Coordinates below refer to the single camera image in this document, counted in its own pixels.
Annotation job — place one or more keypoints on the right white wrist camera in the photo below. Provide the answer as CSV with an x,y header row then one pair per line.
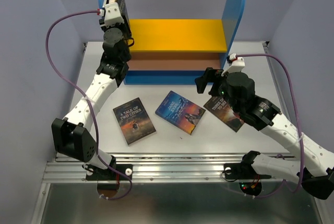
x,y
236,64

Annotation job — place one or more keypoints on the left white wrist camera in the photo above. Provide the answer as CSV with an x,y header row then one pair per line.
x,y
111,14

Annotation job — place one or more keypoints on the Three Days to See book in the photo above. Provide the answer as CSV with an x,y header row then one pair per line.
x,y
221,109

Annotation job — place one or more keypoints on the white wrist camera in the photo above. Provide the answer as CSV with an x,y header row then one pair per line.
x,y
236,64
111,14

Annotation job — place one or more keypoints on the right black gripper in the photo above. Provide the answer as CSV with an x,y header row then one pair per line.
x,y
210,75

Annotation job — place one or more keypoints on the Jane Eyre book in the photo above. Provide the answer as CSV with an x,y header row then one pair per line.
x,y
180,112

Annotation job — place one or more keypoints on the blue yellow wooden bookshelf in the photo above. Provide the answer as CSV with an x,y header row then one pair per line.
x,y
176,51

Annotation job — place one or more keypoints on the aluminium mounting rail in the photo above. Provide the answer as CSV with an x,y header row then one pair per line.
x,y
149,168

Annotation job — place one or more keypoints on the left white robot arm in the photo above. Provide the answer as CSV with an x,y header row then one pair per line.
x,y
71,134

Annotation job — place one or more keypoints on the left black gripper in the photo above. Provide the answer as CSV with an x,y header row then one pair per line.
x,y
122,25

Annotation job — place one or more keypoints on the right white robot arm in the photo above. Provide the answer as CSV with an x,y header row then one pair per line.
x,y
313,167

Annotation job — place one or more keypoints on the Nineteen Eighty-Four book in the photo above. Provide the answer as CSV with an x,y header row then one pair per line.
x,y
124,13

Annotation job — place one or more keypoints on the A Tale of Two Cities book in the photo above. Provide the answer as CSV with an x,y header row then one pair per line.
x,y
134,121

